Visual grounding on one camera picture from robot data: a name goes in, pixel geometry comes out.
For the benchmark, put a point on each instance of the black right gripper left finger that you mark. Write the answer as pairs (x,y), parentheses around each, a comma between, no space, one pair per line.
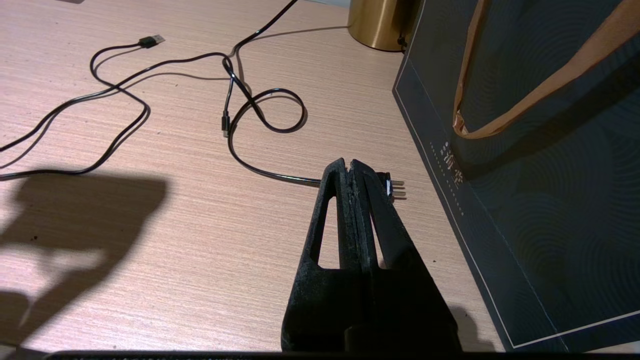
(325,310)

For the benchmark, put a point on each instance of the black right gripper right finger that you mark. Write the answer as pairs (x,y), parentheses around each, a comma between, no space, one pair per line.
(405,310)

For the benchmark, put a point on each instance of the brass desk lamp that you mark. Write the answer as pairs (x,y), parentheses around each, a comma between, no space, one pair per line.
(380,22)

